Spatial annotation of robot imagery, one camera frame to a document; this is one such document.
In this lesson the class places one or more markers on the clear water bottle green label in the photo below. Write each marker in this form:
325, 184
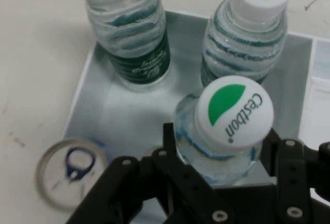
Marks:
129, 28
232, 110
245, 40

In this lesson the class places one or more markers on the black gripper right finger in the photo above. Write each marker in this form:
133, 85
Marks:
296, 177

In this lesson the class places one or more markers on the white and blue cardboard box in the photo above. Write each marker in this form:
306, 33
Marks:
123, 120

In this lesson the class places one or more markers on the blue drink can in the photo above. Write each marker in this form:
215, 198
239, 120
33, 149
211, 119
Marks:
59, 182

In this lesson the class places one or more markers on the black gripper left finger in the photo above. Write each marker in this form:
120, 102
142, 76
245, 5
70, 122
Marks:
144, 188

